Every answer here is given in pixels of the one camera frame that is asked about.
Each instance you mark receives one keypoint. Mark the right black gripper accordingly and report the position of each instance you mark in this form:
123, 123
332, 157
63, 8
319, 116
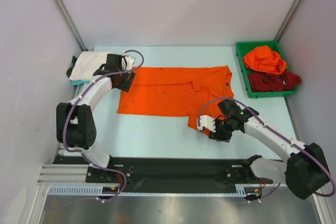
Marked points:
219, 134

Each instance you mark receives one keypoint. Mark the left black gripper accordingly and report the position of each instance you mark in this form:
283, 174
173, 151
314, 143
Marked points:
125, 85

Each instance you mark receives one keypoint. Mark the orange t shirt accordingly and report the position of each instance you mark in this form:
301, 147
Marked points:
264, 59
177, 92

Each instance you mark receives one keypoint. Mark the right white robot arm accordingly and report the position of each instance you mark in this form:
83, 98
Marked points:
302, 168

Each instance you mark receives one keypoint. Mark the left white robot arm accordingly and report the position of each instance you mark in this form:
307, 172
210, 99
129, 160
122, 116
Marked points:
75, 125

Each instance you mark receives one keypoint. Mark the folded white t shirt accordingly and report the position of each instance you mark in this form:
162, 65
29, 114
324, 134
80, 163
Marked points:
86, 64

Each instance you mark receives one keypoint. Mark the folded light blue t shirt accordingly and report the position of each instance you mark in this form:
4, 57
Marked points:
78, 82

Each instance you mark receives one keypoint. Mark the dark red t shirt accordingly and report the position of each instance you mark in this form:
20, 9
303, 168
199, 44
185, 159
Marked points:
263, 82

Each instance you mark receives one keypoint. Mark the green plastic bin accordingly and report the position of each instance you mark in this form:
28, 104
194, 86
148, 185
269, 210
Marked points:
242, 48

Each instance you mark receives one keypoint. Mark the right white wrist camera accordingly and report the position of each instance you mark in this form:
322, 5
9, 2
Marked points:
206, 124

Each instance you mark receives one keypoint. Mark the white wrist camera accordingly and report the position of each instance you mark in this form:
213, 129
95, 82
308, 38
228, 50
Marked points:
206, 124
127, 62

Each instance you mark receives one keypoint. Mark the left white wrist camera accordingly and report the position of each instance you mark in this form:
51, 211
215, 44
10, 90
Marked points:
127, 62

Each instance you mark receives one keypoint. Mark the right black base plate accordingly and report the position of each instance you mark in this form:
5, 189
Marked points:
240, 175

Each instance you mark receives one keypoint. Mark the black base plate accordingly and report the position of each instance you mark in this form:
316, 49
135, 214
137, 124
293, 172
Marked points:
100, 176
240, 175

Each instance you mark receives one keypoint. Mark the left aluminium side rail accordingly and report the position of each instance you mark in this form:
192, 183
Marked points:
76, 91

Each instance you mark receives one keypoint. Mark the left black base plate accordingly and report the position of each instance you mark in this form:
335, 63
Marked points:
100, 176

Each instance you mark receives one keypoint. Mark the aluminium front rail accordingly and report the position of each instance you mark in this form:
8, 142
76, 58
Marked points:
161, 171

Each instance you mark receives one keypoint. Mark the left aluminium corner post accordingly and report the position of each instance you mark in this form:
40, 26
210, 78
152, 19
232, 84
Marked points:
70, 24

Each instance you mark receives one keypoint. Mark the aluminium corner post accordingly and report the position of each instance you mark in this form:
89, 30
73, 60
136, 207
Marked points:
70, 24
287, 19

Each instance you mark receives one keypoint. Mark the white slotted cable duct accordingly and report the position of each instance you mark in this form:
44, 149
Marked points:
72, 190

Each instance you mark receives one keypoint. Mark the right aluminium corner post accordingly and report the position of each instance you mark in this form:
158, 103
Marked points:
287, 19

